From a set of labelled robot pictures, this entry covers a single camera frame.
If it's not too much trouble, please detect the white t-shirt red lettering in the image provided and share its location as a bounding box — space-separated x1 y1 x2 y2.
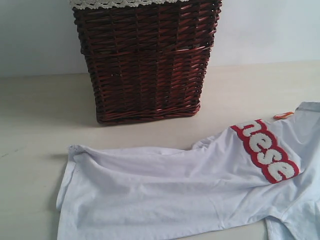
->
56 102 320 240

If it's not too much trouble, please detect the orange garment tag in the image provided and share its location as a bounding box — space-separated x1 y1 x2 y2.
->
273 111 294 120

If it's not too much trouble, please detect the dark brown wicker basket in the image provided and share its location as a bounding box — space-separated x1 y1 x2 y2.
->
72 0 222 125

